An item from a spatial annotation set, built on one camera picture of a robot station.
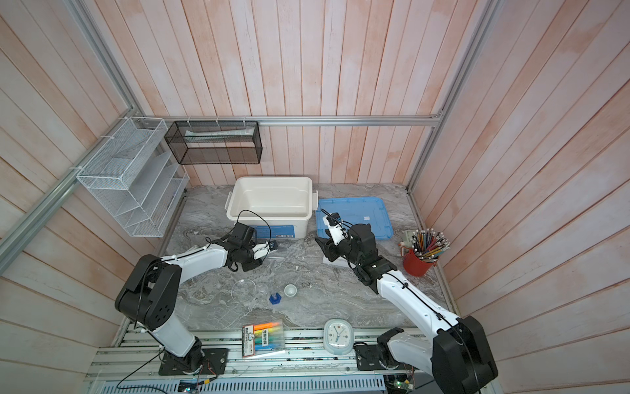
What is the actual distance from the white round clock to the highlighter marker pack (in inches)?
5.8

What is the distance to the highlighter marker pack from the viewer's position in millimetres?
763

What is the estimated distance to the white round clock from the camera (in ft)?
2.48
